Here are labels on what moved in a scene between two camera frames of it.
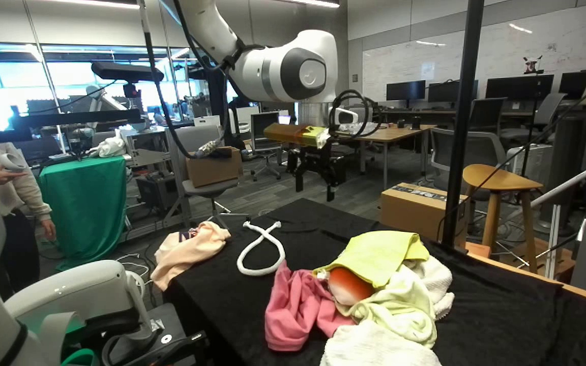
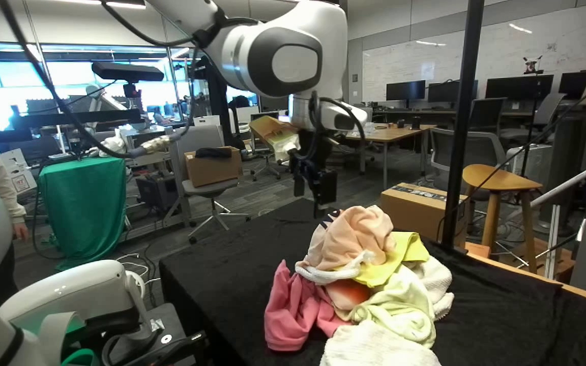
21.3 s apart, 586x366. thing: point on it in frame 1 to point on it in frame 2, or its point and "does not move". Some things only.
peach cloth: (174, 256) to (352, 230)
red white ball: (347, 285) does not move
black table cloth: (498, 317) does not move
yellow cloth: (379, 256) does not move
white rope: (264, 233) to (331, 277)
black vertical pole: (463, 145) does not move
